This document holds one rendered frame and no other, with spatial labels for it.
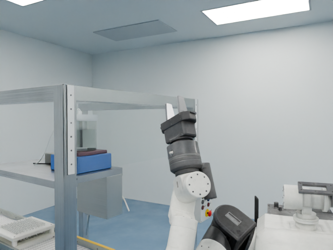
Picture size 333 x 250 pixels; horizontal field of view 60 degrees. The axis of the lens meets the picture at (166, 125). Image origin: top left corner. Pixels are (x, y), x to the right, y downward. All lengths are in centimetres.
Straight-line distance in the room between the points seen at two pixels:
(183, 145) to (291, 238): 37
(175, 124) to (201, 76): 420
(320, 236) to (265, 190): 391
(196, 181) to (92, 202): 85
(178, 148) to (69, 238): 65
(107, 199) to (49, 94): 55
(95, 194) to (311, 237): 97
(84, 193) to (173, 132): 83
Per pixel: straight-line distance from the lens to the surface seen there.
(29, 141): 527
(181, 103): 82
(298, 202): 86
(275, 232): 87
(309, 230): 90
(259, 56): 476
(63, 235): 123
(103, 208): 144
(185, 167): 75
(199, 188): 72
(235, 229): 89
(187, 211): 81
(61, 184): 118
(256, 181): 476
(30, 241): 182
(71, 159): 117
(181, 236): 73
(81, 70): 609
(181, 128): 78
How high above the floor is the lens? 157
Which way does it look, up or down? 1 degrees down
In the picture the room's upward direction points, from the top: straight up
